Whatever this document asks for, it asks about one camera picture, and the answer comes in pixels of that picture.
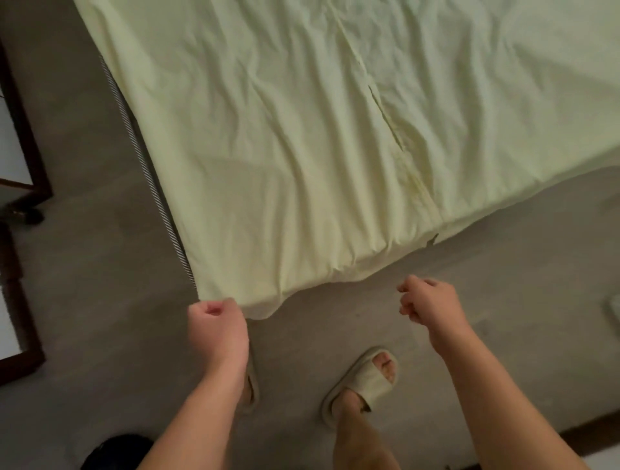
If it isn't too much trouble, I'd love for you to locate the person's right hand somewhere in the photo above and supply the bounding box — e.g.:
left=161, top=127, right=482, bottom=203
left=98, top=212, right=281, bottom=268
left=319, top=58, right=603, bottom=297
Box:
left=397, top=274, right=478, bottom=357

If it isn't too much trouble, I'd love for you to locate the person's left hand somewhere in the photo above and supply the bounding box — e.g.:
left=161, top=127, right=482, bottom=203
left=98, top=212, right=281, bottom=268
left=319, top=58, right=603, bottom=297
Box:
left=187, top=298, right=251, bottom=376

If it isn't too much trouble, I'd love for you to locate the pale yellow bed sheet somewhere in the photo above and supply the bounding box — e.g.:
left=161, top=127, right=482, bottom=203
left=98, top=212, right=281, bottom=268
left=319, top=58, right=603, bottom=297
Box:
left=72, top=0, right=620, bottom=322

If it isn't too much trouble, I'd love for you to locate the person's left forearm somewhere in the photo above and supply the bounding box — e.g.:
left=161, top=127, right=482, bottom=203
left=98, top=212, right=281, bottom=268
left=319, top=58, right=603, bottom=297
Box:
left=138, top=363, right=248, bottom=470

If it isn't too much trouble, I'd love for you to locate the person's right forearm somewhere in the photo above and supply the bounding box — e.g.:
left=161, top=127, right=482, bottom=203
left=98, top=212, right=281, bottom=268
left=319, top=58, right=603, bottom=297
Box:
left=435, top=329, right=590, bottom=470

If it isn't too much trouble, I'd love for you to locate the person's right leg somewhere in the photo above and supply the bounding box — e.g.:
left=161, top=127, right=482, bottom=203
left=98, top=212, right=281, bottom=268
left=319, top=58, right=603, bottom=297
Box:
left=331, top=353, right=400, bottom=470

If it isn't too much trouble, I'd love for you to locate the dark grey mattress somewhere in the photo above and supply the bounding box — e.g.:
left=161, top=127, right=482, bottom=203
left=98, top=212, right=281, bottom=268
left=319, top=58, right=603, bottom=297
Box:
left=96, top=53, right=197, bottom=299

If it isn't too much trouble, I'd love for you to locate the beige left slipper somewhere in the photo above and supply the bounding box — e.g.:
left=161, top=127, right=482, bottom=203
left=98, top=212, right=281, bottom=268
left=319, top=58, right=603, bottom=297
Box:
left=238, top=358, right=261, bottom=415

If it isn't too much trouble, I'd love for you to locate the beige slipper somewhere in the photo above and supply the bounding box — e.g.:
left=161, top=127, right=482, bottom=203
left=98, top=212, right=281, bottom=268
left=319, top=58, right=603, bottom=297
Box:
left=320, top=346, right=400, bottom=429
left=238, top=358, right=261, bottom=415

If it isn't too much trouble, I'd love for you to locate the beige right slipper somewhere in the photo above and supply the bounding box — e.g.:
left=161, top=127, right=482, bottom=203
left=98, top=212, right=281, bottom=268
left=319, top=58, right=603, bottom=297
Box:
left=320, top=346, right=400, bottom=429

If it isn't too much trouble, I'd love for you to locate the small dark bottle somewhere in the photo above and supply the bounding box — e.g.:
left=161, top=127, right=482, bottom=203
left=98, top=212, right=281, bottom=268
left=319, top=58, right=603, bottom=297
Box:
left=12, top=205, right=45, bottom=226

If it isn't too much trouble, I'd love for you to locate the white wardrobe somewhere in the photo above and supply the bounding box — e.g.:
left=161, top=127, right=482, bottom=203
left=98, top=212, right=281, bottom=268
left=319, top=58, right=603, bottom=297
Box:
left=0, top=38, right=54, bottom=207

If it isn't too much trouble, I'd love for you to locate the white door brown frame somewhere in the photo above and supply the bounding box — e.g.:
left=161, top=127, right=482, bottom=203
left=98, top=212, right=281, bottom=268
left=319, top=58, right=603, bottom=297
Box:
left=0, top=222, right=47, bottom=388

